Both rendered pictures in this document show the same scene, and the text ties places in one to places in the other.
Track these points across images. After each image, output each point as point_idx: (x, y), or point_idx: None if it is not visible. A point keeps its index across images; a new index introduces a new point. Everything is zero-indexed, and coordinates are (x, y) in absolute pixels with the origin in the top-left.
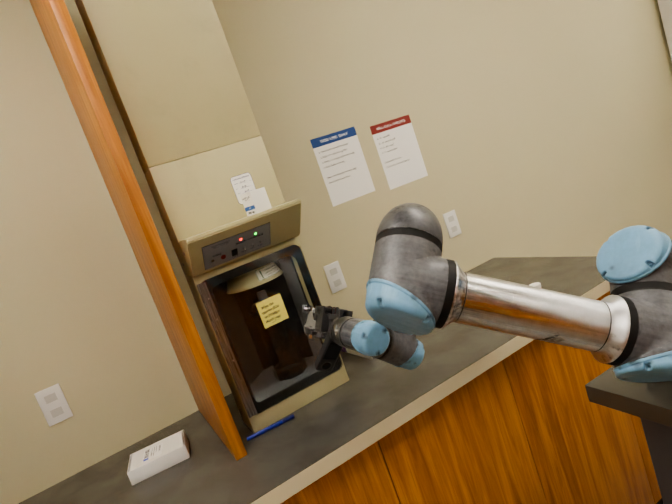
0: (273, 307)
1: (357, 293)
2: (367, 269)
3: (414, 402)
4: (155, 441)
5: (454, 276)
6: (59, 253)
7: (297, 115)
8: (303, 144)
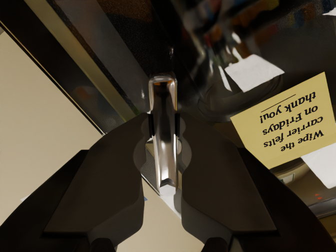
0: (282, 138)
1: (35, 76)
2: (37, 107)
3: None
4: None
5: None
6: None
7: (162, 211)
8: (152, 196)
